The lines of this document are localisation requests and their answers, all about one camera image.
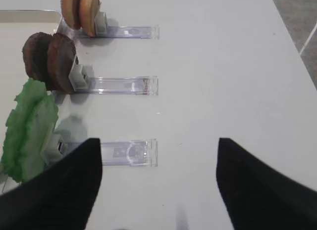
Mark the rear brown meat patty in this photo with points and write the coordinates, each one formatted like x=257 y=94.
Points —
x=61 y=56

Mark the brown meat patty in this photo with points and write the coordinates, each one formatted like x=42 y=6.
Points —
x=61 y=56
x=35 y=57

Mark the clear acrylic bread holder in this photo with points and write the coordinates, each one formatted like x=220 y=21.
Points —
x=103 y=30

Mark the green lettuce leaf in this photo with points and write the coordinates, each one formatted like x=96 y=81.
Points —
x=28 y=126

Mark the clear acrylic patty holder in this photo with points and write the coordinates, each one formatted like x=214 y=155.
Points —
x=83 y=81

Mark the white rectangular serving tray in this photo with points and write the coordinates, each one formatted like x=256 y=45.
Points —
x=15 y=28

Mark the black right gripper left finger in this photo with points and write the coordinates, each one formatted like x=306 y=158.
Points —
x=60 y=198

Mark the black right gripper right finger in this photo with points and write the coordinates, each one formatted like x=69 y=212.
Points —
x=257 y=197

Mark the clear acrylic lettuce holder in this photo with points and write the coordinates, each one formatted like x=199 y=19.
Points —
x=117 y=153

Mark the rear toasted bread slice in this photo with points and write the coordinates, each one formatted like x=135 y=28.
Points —
x=88 y=10

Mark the front brown meat patty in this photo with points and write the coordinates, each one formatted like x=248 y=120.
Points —
x=35 y=57

